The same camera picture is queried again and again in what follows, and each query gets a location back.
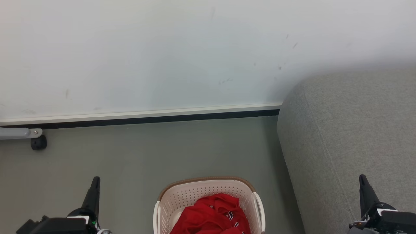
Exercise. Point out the grey fabric sofa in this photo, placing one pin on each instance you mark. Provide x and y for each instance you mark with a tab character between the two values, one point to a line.
341	130

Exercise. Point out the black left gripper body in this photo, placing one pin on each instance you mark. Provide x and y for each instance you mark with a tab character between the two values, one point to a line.
61	226

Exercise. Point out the cream perforated plastic laundry basket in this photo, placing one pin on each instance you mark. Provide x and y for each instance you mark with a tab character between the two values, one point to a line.
195	195

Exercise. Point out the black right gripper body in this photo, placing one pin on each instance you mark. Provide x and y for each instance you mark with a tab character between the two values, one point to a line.
390	221

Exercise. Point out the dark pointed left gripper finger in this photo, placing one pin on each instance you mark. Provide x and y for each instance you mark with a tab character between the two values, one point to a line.
92	195

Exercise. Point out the red garment with white trim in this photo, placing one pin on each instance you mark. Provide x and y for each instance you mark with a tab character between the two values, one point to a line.
208	216

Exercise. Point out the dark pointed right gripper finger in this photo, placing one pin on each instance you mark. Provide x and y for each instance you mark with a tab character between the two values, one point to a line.
368	195

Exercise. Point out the white and black wall baseboard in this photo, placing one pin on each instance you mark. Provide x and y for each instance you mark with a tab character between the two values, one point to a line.
130	115

